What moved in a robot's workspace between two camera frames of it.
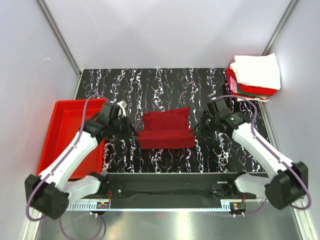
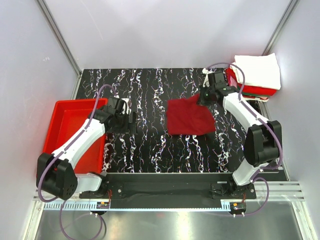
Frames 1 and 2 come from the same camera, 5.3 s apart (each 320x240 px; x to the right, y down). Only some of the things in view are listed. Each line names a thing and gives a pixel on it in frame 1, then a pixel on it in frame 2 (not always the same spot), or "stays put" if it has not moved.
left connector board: [101, 205] stays put
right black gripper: [199, 130] → [202, 101]
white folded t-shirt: [259, 71] stays put
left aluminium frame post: [59, 37] stays put
